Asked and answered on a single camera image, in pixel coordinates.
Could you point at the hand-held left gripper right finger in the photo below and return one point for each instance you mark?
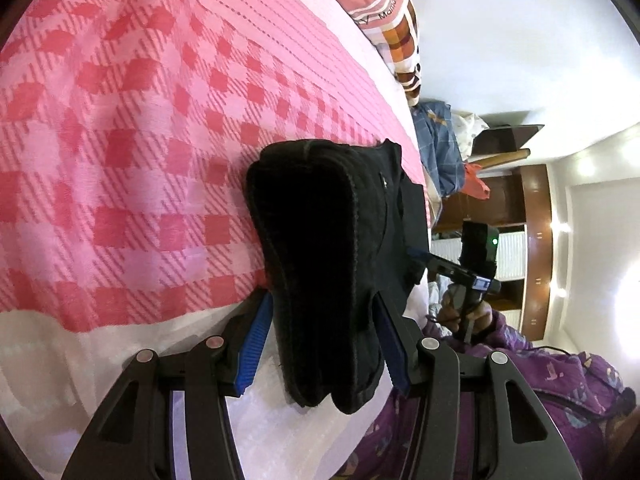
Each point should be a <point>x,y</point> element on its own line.
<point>392,350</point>

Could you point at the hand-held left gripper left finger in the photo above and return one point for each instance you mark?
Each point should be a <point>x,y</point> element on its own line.
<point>255,345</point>

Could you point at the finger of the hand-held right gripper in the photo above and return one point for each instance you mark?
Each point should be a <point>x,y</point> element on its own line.
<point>442,266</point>

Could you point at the black pants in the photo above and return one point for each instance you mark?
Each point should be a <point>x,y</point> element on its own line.
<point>310,260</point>

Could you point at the person's right forearm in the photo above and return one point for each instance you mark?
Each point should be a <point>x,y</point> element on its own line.
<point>560,375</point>

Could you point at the person's right hand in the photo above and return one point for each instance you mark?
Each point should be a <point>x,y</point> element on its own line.
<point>450,310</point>

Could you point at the white slatted panel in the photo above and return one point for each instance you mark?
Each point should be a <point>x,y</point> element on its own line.
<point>507,255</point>

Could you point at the red cloth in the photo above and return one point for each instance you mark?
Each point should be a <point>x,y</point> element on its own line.
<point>476,182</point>

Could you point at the brown wooden wardrobe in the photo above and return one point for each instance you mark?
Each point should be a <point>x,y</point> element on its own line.
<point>530,200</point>

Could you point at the ceiling spotlight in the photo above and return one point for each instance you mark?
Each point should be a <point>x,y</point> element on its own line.
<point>562,226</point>
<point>560,288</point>

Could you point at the wooden stick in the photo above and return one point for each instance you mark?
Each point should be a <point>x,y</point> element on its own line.
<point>500,158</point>

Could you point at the person's purple patterned jacket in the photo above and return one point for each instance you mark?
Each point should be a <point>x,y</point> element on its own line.
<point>370,440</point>

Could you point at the blue plaid cloth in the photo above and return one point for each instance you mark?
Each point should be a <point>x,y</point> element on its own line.
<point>440,145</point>

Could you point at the white cloth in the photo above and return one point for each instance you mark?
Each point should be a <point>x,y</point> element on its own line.
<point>470,127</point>

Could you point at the pink checked bedsheet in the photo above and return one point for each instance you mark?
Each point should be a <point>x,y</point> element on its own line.
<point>125,135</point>

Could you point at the orange plaid folded quilt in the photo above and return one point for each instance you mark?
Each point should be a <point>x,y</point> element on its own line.
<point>385,15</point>

